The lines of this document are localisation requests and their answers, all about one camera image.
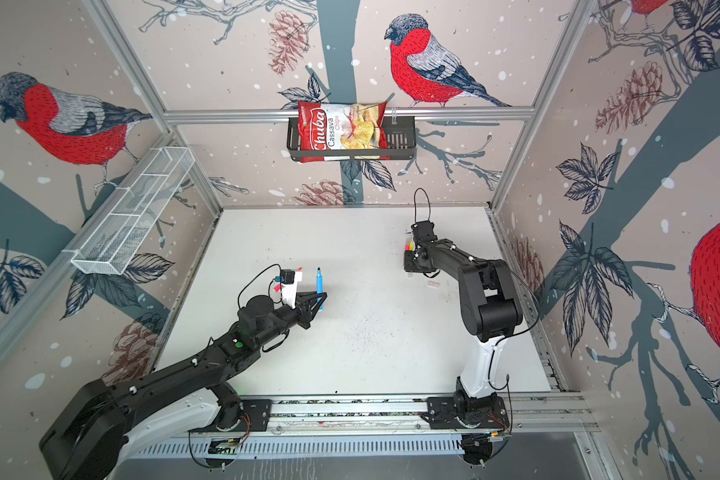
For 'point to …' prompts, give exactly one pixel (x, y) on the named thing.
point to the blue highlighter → (319, 288)
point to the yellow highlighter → (411, 246)
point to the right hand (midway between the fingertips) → (409, 267)
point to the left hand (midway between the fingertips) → (324, 296)
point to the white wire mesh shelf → (111, 244)
